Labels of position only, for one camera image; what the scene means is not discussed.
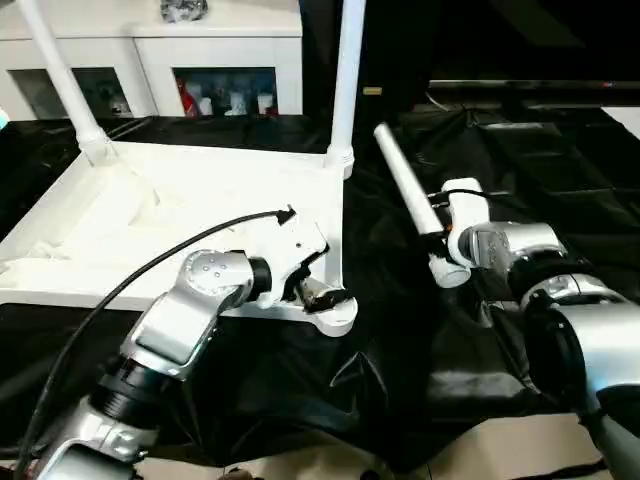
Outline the white plastic table leg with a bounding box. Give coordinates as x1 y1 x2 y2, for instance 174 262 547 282
322 0 369 181
373 122 472 289
18 0 119 169

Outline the black mat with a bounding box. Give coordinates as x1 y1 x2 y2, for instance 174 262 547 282
0 107 640 474

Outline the grey metal bar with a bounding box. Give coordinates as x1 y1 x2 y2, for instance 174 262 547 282
428 79 640 96

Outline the large black case yellow label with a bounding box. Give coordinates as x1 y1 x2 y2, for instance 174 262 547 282
302 0 436 116

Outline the red bottle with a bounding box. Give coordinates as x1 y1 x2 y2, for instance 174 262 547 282
179 82 199 117

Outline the white flat panel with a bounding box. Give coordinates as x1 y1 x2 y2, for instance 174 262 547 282
602 106 640 139

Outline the thin black rod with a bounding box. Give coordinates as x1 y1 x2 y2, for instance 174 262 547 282
537 462 609 480

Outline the white cabinet with glass doors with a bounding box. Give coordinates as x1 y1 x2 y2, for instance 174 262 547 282
0 0 305 121

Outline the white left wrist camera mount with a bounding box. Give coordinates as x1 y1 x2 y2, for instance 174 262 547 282
252 207 331 311

